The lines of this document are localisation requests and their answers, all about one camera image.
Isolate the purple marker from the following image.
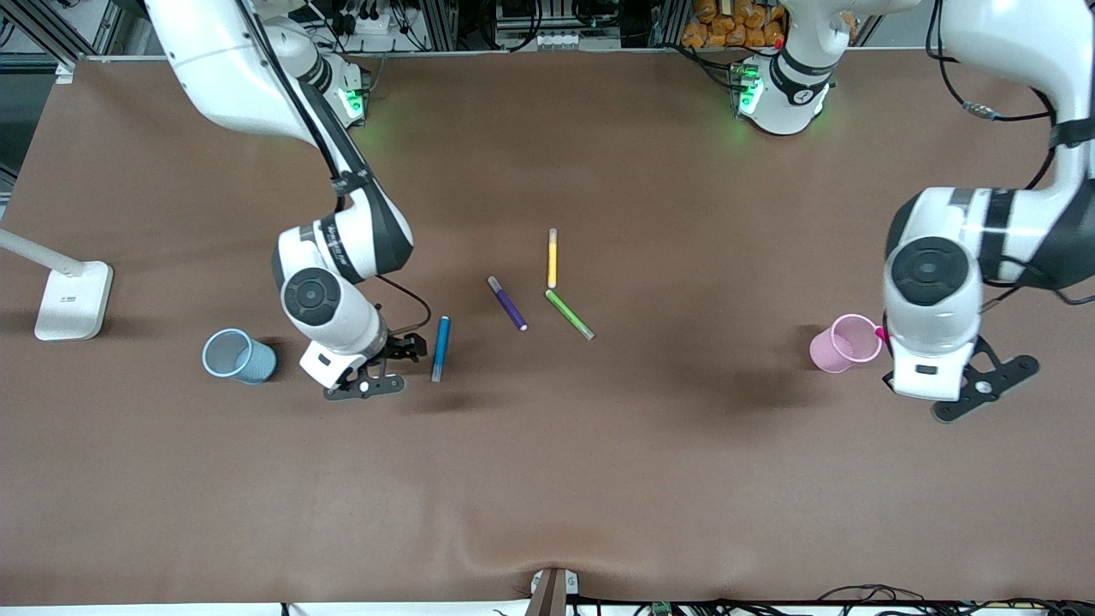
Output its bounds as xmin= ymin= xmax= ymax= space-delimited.
xmin=487 ymin=275 xmax=529 ymax=333

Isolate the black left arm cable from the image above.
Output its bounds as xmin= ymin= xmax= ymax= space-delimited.
xmin=928 ymin=0 xmax=1095 ymax=309

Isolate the blue mesh cup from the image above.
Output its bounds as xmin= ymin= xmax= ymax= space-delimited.
xmin=202 ymin=328 xmax=278 ymax=385

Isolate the blue marker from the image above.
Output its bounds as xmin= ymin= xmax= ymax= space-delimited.
xmin=430 ymin=316 xmax=452 ymax=383

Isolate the green marker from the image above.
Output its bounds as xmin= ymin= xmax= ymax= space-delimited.
xmin=545 ymin=289 xmax=595 ymax=341

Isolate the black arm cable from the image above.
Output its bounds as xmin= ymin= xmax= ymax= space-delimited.
xmin=235 ymin=0 xmax=431 ymax=336
xmin=928 ymin=0 xmax=1095 ymax=309

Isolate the aluminium frame post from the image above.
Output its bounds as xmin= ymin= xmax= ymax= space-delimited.
xmin=654 ymin=0 xmax=685 ymax=48
xmin=421 ymin=0 xmax=459 ymax=50

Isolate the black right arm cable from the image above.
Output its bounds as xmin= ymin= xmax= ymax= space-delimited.
xmin=235 ymin=0 xmax=431 ymax=336

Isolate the pink mesh cup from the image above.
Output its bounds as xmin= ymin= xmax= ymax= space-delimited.
xmin=809 ymin=313 xmax=884 ymax=375

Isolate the white power strip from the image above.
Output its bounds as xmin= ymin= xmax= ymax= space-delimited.
xmin=338 ymin=4 xmax=403 ymax=37

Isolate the brown table cover mat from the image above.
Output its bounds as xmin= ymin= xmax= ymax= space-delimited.
xmin=0 ymin=50 xmax=1095 ymax=607

